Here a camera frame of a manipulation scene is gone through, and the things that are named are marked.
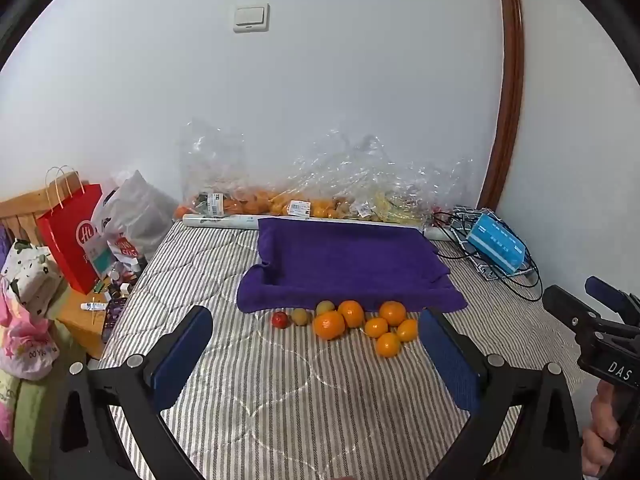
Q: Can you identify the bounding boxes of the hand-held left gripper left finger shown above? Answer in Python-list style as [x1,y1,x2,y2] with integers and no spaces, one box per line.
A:
[50,305,216,480]

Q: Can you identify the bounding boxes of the white light switch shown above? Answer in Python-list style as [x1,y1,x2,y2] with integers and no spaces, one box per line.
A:
[233,4,271,33]

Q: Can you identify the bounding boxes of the red paper bag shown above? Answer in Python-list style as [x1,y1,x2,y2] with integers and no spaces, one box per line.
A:
[37,166,108,295]

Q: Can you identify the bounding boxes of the grey plastic bag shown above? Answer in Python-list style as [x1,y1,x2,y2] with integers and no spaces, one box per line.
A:
[107,170,178,261]

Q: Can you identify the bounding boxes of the clear bag of leafy tangerines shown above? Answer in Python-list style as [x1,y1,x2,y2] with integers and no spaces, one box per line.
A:
[180,119,251,221]

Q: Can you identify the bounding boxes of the blue tissue box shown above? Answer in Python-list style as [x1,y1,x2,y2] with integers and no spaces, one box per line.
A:
[466,212,528,276]

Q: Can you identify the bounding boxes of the clear bag of red tomatoes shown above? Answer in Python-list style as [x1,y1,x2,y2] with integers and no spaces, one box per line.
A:
[427,200,456,226]

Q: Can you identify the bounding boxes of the large rough-skinned orange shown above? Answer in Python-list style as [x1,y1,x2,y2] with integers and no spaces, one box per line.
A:
[313,311,346,341]

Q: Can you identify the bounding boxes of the white plastic bag red print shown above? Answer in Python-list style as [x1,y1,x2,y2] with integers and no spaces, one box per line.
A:
[90,187,141,281]

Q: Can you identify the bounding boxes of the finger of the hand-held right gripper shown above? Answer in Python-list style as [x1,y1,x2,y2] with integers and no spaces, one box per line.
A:
[542,285,602,334]
[585,276,640,328]

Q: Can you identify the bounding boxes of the clear bag of yellow fruit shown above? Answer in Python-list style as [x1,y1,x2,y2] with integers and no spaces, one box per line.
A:
[350,152,476,228]

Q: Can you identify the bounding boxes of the purple towel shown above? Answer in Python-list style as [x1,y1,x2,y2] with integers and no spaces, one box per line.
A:
[236,217,468,315]

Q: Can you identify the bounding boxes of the pink printed cloth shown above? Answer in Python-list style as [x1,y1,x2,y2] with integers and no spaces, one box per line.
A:
[0,277,61,381]

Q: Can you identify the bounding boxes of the tangled black cables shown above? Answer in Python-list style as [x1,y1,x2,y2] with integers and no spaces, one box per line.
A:
[432,207,543,303]

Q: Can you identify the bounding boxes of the green blanket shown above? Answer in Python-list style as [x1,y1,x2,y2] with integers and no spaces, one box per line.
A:
[0,320,86,468]

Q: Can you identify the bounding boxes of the clear bag of oranges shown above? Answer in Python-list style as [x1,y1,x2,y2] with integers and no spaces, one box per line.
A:
[227,180,341,220]

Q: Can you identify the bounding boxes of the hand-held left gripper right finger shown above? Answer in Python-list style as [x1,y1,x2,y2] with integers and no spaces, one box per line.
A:
[419,306,583,480]

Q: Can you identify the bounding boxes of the wooden headboard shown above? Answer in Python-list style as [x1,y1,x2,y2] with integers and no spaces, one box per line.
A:
[0,187,91,248]

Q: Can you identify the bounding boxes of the wooden nightstand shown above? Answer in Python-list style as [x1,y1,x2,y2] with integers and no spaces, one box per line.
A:
[55,287,118,361]

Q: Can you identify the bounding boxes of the dark purple box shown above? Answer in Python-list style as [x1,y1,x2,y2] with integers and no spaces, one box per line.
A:
[101,297,130,343]

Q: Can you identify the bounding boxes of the white printed roll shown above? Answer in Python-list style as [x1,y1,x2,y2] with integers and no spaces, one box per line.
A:
[182,213,453,241]

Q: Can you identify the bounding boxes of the person's right hand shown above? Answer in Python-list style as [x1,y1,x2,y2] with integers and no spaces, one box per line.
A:
[582,384,621,478]

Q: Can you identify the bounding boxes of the white floral pillow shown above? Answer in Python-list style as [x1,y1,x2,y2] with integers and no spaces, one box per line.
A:
[0,239,66,318]

